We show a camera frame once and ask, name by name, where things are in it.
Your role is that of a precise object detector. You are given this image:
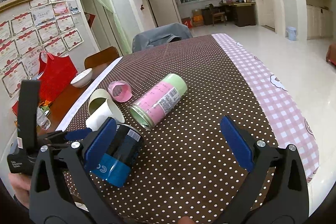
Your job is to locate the black blue CoolTowel can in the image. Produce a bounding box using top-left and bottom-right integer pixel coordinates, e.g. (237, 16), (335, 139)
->
(92, 124), (144, 188)

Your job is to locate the white paper cup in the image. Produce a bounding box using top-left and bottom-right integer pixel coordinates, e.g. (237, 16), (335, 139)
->
(85, 101), (125, 131)

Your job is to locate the cream paper cup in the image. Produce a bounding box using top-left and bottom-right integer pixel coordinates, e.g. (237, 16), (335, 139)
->
(88, 89), (114, 116)

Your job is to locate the person's left hand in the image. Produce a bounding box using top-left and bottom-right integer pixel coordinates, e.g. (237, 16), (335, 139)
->
(8, 173), (31, 209)

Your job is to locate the clear plastic water bottle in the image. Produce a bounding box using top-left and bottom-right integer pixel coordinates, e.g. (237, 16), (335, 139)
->
(37, 107), (51, 131)

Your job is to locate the white ceramic bowl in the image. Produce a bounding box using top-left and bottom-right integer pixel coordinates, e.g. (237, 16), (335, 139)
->
(71, 68), (93, 88)

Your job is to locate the pink checkered tablecloth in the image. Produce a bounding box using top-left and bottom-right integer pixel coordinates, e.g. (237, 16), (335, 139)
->
(213, 34), (319, 182)

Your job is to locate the red gift bag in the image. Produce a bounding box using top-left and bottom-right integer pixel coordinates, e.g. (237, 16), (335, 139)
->
(38, 53), (77, 102)

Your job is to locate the pink green transparent can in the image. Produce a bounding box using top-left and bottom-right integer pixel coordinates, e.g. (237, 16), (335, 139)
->
(129, 73), (188, 131)

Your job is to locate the brown wooden chair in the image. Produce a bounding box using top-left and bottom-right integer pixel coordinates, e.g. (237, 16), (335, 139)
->
(84, 47), (120, 69)

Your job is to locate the brown polka dot tablecloth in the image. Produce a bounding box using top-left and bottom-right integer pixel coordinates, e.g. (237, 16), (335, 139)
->
(61, 34), (279, 224)

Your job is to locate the grey covered chair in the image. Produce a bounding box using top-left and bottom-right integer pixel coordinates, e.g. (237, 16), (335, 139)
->
(132, 23), (193, 53)

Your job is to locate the white refrigerator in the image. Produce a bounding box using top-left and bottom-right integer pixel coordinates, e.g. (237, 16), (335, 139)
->
(149, 0), (182, 27)

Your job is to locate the brown red bag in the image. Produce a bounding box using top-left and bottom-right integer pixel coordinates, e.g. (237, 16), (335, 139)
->
(326, 43), (336, 65)

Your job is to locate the light blue trash bin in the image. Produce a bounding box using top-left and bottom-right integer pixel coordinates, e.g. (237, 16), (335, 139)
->
(286, 26), (297, 41)

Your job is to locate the wooden desk chair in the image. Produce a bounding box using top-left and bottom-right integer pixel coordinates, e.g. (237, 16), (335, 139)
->
(209, 3), (226, 26)

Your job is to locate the dark wooden desk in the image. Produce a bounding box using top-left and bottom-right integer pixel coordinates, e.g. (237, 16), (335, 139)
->
(202, 1), (257, 28)

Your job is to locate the cream wall cabinet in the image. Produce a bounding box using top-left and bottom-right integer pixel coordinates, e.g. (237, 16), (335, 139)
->
(295, 0), (334, 40)

